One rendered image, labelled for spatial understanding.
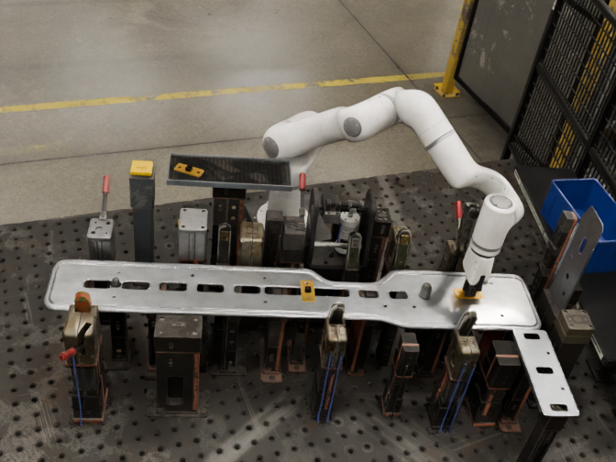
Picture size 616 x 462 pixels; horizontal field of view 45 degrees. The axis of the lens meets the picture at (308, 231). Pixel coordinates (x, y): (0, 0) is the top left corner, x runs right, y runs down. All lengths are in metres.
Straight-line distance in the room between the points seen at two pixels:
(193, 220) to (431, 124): 0.71
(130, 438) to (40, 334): 0.48
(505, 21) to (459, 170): 2.82
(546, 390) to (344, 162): 2.61
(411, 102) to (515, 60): 2.69
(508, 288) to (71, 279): 1.25
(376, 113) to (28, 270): 1.26
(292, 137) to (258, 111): 2.45
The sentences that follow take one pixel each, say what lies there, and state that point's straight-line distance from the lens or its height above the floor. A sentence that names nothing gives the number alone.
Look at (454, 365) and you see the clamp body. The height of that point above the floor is 0.96.
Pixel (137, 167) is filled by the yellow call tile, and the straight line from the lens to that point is 2.26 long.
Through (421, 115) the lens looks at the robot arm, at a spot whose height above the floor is 1.49.
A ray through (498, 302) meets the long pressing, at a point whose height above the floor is 1.00.
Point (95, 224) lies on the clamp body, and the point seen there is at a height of 1.06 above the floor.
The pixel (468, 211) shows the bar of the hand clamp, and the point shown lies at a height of 1.19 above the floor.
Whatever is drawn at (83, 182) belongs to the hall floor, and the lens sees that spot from 4.14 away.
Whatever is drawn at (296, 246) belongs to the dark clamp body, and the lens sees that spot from 2.21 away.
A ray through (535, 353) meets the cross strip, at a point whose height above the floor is 1.00.
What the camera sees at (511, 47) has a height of 0.62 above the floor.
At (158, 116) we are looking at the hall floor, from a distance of 4.67.
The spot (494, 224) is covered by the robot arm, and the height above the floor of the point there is 1.31.
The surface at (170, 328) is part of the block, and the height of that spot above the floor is 1.03.
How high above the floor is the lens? 2.49
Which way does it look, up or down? 40 degrees down
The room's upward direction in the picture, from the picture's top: 9 degrees clockwise
